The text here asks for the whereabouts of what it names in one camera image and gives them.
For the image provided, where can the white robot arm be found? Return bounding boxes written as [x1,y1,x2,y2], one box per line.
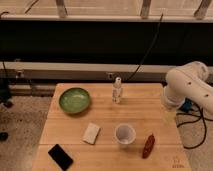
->
[161,61,213,114]

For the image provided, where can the clear plastic bottle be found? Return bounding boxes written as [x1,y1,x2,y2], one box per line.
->
[112,77,123,103]

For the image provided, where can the green ceramic bowl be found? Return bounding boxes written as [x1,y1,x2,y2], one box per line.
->
[59,87,91,115]

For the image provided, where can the white sponge block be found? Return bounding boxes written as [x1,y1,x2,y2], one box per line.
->
[83,123,100,144]

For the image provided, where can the reddish brown oblong object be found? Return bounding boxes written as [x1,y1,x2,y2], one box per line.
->
[142,134,155,159]

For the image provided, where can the blue box on floor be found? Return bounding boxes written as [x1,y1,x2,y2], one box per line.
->
[180,99,193,113]

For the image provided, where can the black smartphone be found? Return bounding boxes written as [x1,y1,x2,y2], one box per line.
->
[48,144,73,171]

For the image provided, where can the black chair base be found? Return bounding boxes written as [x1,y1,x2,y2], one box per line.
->
[0,79,13,142]

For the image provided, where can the black hanging cable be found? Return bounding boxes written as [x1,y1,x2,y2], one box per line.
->
[124,13,165,83]

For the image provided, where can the black floor cables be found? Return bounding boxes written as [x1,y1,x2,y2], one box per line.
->
[175,102,213,150]

